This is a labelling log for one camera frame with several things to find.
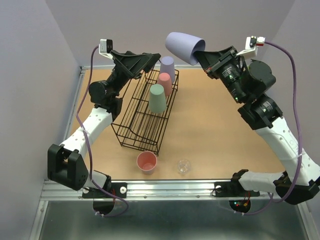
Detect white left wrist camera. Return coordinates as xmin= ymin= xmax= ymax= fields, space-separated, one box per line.
xmin=98 ymin=39 xmax=113 ymax=60

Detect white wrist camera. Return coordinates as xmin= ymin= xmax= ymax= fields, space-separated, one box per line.
xmin=98 ymin=39 xmax=113 ymax=60
xmin=236 ymin=36 xmax=266 ymax=59

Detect large purple cup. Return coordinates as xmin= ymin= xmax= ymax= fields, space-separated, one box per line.
xmin=160 ymin=56 xmax=176 ymax=84

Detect pink cup front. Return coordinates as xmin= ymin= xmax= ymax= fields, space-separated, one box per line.
xmin=136 ymin=151 xmax=158 ymax=175

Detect aluminium mounting rail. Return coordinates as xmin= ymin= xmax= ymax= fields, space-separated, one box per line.
xmin=39 ymin=177 xmax=307 ymax=202

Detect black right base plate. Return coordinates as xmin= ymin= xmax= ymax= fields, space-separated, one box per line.
xmin=211 ymin=181 xmax=260 ymax=198

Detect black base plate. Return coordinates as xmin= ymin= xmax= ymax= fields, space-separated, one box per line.
xmin=82 ymin=181 xmax=128 ymax=199
xmin=211 ymin=181 xmax=260 ymax=198

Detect pink cup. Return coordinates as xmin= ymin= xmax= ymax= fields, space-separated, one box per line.
xmin=157 ymin=72 xmax=172 ymax=97
xmin=136 ymin=151 xmax=158 ymax=175

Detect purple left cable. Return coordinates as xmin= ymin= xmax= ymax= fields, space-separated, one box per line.
xmin=75 ymin=46 xmax=130 ymax=218

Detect black wire dish rack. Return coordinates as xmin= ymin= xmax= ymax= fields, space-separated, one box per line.
xmin=111 ymin=69 xmax=180 ymax=155

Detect clear glass cup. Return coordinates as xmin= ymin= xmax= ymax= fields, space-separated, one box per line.
xmin=177 ymin=159 xmax=191 ymax=174

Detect pink cup back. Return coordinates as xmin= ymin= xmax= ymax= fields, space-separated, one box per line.
xmin=157 ymin=72 xmax=172 ymax=97

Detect small purple cup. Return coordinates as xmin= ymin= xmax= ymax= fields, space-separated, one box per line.
xmin=165 ymin=32 xmax=206 ymax=66

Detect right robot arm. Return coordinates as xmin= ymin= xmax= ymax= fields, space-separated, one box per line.
xmin=193 ymin=46 xmax=320 ymax=205

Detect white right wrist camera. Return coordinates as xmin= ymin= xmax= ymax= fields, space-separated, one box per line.
xmin=236 ymin=36 xmax=266 ymax=59

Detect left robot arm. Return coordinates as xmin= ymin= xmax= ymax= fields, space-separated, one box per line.
xmin=47 ymin=50 xmax=161 ymax=191

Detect green cup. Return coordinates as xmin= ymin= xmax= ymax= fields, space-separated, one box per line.
xmin=148 ymin=84 xmax=167 ymax=114

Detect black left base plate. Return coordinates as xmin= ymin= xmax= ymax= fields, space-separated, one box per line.
xmin=82 ymin=181 xmax=128 ymax=199

